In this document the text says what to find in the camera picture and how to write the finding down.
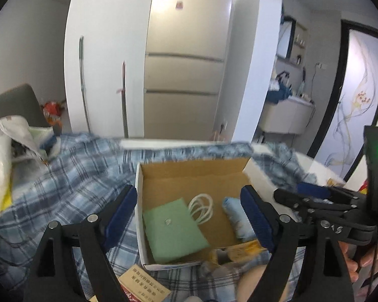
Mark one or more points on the blue plaid cloth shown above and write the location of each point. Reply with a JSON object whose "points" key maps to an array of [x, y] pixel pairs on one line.
{"points": [[82, 179]]}

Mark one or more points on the cardboard box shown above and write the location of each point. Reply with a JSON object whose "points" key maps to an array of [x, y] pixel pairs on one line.
{"points": [[182, 176]]}

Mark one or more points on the gold refrigerator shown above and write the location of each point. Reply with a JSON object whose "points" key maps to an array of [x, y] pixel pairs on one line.
{"points": [[189, 37]]}

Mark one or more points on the orange snack bag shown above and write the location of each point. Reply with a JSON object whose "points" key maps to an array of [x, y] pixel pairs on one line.
{"points": [[52, 111]]}

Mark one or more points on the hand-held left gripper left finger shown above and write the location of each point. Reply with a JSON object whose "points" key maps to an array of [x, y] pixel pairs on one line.
{"points": [[119, 217]]}

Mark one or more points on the grey mop stick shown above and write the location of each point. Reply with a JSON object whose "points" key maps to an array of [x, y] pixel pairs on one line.
{"points": [[84, 85]]}

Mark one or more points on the bathroom wall shelf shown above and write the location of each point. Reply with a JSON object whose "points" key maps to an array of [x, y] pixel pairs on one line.
{"points": [[300, 44]]}

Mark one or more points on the blue clothes pile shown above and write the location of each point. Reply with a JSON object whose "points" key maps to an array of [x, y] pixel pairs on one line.
{"points": [[278, 94]]}

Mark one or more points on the blue patterned tissue pack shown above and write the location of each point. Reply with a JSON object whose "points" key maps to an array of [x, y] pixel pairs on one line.
{"points": [[236, 223]]}

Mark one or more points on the bathroom mirror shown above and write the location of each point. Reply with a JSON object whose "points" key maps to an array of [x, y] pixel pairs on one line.
{"points": [[286, 37]]}

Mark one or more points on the white wall outlet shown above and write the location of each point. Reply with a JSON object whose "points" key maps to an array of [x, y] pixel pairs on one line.
{"points": [[320, 65]]}

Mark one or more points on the person's right hand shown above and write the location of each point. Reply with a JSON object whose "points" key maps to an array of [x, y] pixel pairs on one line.
{"points": [[352, 264]]}

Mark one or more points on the white vanity cabinet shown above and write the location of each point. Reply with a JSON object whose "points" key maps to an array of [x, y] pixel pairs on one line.
{"points": [[283, 116]]}

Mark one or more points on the printed glass door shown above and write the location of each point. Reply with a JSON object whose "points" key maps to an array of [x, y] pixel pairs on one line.
{"points": [[359, 100]]}

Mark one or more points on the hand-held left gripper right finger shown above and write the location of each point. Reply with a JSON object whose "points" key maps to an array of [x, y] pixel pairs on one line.
{"points": [[256, 217]]}

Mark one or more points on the grey chair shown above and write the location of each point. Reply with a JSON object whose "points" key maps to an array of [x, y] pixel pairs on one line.
{"points": [[19, 103]]}

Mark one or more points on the gold and red carton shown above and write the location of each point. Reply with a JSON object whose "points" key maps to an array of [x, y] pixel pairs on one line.
{"points": [[145, 283]]}

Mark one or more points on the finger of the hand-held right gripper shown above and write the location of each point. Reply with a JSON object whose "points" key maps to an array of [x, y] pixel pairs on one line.
{"points": [[289, 196], [315, 190]]}

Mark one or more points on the gold foil packet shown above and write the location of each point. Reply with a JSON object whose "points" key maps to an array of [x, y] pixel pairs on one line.
{"points": [[239, 251]]}

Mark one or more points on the tan round face pad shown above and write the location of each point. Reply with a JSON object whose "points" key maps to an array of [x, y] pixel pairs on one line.
{"points": [[255, 284]]}

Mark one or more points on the black door frame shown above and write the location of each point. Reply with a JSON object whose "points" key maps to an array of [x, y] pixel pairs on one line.
{"points": [[341, 69]]}

